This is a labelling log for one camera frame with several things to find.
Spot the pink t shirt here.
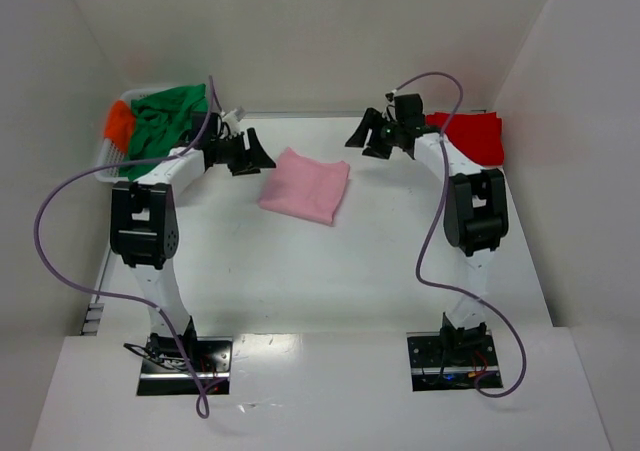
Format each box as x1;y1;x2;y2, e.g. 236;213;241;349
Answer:
258;147;350;226

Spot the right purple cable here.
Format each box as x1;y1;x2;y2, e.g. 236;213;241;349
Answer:
387;71;528;398

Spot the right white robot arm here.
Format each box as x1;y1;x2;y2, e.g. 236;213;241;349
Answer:
346;92;509;364

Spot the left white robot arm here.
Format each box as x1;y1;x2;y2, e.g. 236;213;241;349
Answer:
110;107;275;361

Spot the green t shirt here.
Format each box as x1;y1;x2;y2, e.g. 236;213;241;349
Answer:
125;84;208;161

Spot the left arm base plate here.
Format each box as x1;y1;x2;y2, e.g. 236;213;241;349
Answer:
126;337;232;397

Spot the folded red t shirt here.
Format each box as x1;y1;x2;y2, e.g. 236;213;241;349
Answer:
445;112;505;167

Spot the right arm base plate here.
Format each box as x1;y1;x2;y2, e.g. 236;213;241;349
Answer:
407;333;503;392

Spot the orange t shirt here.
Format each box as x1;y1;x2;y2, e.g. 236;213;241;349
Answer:
104;100;136;154

